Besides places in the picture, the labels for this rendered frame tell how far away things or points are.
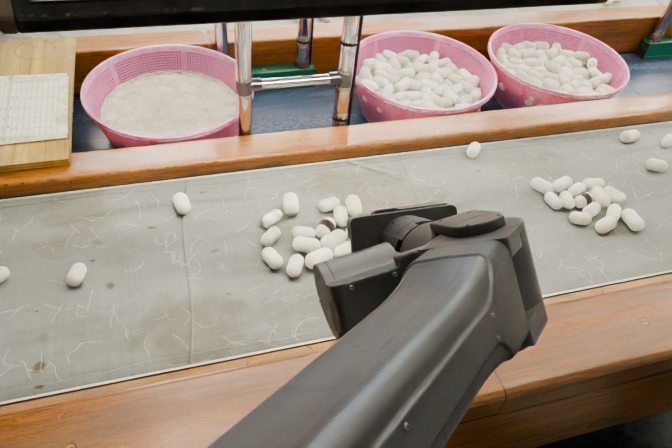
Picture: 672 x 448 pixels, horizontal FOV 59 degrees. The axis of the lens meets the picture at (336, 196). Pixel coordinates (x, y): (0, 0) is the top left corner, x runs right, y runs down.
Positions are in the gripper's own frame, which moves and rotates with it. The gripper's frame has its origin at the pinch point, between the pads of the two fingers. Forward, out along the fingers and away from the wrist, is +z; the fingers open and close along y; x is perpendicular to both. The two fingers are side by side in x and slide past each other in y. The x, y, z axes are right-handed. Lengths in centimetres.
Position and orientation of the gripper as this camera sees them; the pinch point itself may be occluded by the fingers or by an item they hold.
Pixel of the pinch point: (376, 233)
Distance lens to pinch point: 62.9
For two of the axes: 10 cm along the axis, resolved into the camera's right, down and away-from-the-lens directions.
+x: 1.0, 9.9, 0.9
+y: -9.7, 1.2, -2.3
